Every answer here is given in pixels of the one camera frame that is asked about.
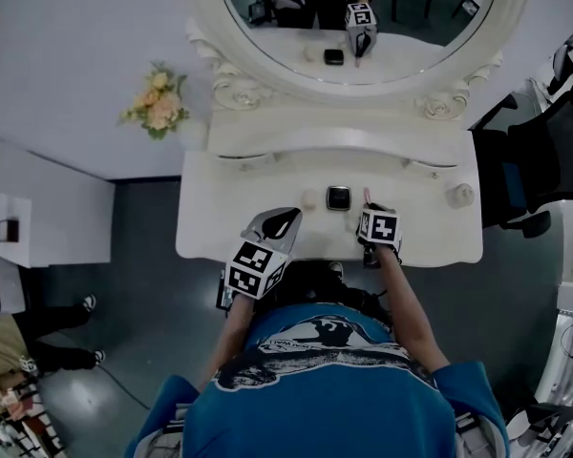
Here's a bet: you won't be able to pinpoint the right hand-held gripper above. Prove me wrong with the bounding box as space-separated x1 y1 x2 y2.
355 202 405 269

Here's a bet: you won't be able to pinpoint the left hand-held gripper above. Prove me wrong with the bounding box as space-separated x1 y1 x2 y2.
224 206 304 301

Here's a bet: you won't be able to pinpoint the black square makeup compact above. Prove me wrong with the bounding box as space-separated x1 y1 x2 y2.
326 185 352 212

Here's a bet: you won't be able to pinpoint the white makeup bottle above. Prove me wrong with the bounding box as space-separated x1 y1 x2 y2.
443 182 476 211

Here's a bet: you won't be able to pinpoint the person's left forearm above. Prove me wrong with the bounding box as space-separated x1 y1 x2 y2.
196 292 258 393

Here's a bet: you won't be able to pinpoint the person's right forearm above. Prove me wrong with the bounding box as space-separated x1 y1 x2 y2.
374 243 453 372

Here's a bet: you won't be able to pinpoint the white dressing table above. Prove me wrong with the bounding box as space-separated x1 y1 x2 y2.
175 107 484 265

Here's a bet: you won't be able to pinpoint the person's black trousers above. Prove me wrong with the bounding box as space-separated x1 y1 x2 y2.
271 260 393 326

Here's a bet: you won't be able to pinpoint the black office chair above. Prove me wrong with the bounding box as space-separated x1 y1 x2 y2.
470 91 573 243

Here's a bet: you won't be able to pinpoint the peach flower bouquet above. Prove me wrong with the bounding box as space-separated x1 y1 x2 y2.
117 60 192 141

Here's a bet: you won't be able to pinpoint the person's blue printed shirt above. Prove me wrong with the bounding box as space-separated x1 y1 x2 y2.
123 302 511 458

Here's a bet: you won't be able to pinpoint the oval white framed mirror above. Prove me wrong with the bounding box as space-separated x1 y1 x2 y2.
184 0 531 123

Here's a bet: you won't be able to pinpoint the white cabinet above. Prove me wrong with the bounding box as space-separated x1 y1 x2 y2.
0 191 33 260

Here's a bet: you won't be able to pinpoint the black floor cable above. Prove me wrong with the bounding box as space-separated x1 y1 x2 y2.
95 364 152 410

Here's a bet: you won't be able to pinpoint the white side table with cables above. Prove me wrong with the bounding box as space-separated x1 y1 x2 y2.
532 281 573 448

